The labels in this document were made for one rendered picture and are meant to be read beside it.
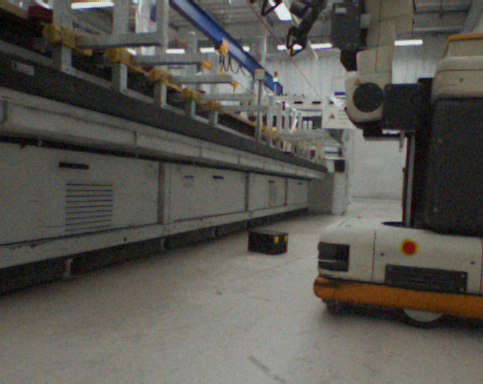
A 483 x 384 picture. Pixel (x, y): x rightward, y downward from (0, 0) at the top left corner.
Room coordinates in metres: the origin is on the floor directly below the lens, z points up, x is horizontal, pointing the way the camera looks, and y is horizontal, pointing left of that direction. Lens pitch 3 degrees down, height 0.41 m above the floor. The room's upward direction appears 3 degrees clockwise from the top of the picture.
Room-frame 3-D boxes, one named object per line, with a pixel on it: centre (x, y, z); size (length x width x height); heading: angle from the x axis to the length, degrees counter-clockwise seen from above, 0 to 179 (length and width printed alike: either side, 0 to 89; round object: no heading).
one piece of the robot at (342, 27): (1.51, -0.19, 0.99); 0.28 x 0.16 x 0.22; 166
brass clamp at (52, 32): (1.20, 0.70, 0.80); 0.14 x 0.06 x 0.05; 166
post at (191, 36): (1.90, 0.53, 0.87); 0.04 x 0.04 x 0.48; 76
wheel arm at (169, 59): (1.43, 0.55, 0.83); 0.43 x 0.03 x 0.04; 76
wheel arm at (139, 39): (1.19, 0.61, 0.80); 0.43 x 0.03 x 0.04; 76
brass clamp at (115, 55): (1.44, 0.64, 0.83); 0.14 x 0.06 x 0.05; 166
